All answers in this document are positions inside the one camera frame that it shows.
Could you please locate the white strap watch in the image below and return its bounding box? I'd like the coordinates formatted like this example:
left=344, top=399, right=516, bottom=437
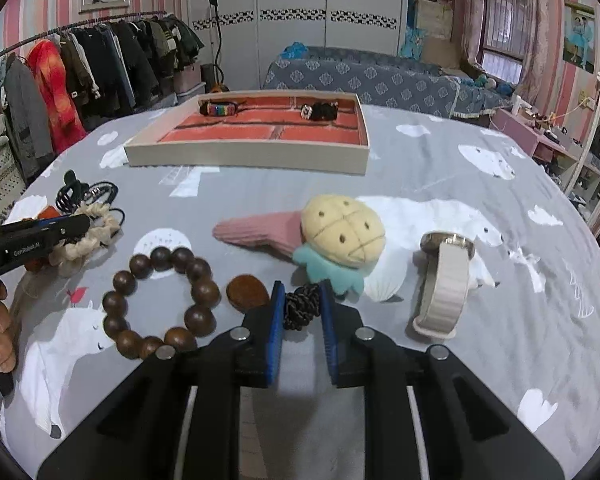
left=406, top=231, right=476, bottom=337

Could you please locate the plush ice cream hair clip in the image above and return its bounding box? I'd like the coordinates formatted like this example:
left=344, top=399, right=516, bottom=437
left=213, top=195, right=387, bottom=302

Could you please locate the pink curtain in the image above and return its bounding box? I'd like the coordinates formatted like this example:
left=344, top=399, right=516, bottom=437
left=461, top=0, right=487, bottom=68

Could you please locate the person's left hand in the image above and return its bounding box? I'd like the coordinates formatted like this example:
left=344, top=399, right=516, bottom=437
left=0, top=280, right=22, bottom=374

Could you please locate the bed with blue patterned cover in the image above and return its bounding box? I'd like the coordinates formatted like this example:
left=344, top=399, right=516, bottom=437
left=262, top=45, right=513, bottom=121

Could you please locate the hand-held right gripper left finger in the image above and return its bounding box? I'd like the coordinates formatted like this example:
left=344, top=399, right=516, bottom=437
left=36, top=281, right=286, bottom=480

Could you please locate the window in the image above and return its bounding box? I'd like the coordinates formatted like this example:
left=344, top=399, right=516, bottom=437
left=480, top=0, right=530, bottom=86

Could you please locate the clothes rack with hanging clothes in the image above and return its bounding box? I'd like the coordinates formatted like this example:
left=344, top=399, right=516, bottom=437
left=0, top=10, right=206, bottom=183

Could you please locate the garment steamer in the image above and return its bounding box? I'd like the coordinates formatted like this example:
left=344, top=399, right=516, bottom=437
left=200, top=0, right=230, bottom=94

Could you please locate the wall poster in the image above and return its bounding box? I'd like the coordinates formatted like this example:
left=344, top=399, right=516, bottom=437
left=562, top=0, right=596, bottom=75

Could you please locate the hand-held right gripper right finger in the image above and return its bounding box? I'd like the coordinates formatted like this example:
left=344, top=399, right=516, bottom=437
left=319, top=280, right=565, bottom=480

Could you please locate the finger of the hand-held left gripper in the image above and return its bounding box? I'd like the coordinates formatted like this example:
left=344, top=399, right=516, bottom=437
left=0, top=214, right=92, bottom=277

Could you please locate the beige tray with brick lining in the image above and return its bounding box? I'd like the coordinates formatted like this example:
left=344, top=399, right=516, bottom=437
left=124, top=91, right=372, bottom=176

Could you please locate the plastic storage box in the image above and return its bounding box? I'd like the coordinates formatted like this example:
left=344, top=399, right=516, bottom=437
left=172, top=67, right=207, bottom=109

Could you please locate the pink desk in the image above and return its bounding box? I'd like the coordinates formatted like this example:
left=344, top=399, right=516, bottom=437
left=490, top=106, right=583, bottom=181

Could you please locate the brown wooden bead bracelet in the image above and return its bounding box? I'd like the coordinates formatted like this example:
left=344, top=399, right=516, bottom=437
left=102, top=246, right=222, bottom=360

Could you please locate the black braided leather bracelet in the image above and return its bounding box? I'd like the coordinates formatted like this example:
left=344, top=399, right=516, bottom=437
left=86, top=180, right=119, bottom=207

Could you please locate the black scrunchie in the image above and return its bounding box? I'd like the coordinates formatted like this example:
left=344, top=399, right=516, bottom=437
left=300, top=102, right=339, bottom=121

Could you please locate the white wardrobe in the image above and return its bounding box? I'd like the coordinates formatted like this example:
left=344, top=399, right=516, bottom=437
left=187, top=0, right=411, bottom=92

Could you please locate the black hair claw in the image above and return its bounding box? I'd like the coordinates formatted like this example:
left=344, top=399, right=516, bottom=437
left=56, top=170, right=89, bottom=214

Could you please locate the cream scrunchie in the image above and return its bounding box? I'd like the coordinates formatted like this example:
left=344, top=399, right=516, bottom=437
left=48, top=203, right=124, bottom=277

